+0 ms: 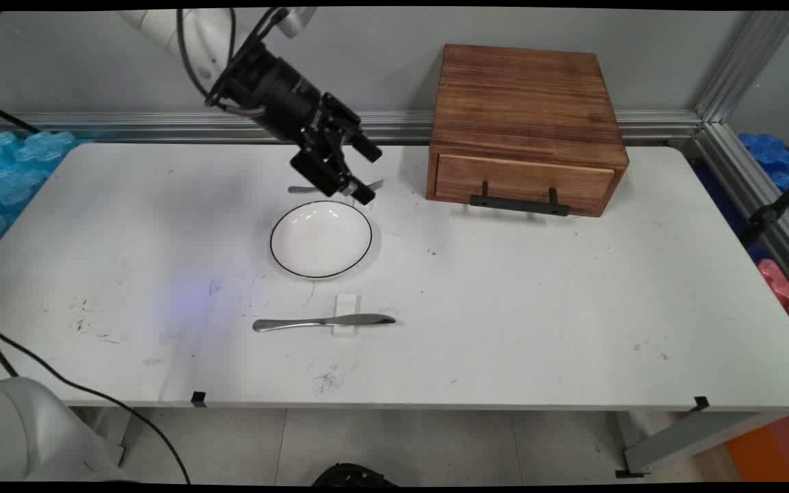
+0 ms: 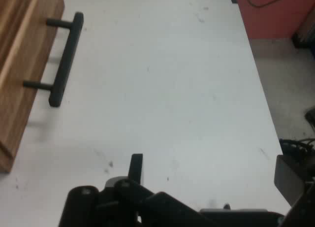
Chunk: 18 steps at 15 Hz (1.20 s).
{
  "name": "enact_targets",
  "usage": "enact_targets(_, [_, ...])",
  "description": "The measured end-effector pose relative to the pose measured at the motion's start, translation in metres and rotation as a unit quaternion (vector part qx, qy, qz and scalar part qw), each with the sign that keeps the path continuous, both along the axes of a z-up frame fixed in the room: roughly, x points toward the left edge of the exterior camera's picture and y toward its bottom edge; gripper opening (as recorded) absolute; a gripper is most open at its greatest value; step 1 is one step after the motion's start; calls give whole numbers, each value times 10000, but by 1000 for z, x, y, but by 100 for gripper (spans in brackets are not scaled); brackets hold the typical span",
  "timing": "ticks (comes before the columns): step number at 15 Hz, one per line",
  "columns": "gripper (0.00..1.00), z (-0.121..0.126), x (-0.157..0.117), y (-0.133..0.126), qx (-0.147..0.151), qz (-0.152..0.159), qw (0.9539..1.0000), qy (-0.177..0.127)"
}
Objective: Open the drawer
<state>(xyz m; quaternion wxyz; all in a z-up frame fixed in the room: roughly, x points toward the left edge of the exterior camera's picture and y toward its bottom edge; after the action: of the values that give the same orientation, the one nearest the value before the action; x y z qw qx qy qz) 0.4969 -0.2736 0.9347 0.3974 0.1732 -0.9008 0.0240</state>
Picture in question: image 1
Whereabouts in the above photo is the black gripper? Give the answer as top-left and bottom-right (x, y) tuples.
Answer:
(206, 42), (383, 206)

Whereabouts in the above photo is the silver metal fork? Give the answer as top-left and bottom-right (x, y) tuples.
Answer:
(288, 179), (385, 195)

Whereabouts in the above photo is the white plate with black rim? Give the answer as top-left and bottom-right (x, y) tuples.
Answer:
(270, 200), (373, 280)

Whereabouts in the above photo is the white cutlery rest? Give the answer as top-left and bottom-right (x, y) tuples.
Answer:
(333, 294), (361, 338)

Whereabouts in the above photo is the silver metal knife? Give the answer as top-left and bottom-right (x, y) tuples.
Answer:
(252, 314), (397, 333)

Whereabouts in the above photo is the dark wooden drawer cabinet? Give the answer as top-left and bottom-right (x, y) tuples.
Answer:
(427, 45), (629, 218)

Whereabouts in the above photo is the black round floor object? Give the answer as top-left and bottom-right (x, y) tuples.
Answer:
(312, 464), (399, 487)

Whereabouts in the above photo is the blue bubble wrap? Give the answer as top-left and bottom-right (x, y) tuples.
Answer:
(737, 132), (789, 230)
(0, 130), (80, 264)

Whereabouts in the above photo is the grey table leg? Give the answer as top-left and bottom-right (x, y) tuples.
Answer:
(615, 411), (789, 479)
(93, 407), (136, 468)

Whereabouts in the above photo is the black stand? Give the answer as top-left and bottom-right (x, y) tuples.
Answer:
(738, 145), (789, 249)

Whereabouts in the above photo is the pink plastic bag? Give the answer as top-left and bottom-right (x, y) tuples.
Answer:
(757, 259), (789, 316)

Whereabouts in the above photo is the orange box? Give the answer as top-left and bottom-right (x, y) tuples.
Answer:
(723, 411), (789, 483)

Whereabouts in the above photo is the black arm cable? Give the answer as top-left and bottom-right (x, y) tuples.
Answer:
(220, 8), (239, 69)
(175, 8), (231, 103)

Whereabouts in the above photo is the horizontal aluminium frame rail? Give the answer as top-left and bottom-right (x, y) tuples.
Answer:
(0, 111), (703, 146)

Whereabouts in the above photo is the black floor cable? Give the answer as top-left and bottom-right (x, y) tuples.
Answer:
(0, 288), (191, 484)

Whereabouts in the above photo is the slanted aluminium frame rail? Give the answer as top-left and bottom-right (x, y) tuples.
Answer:
(692, 122), (789, 309)

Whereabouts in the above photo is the upright aluminium frame post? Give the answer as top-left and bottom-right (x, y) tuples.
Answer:
(694, 10), (789, 124)

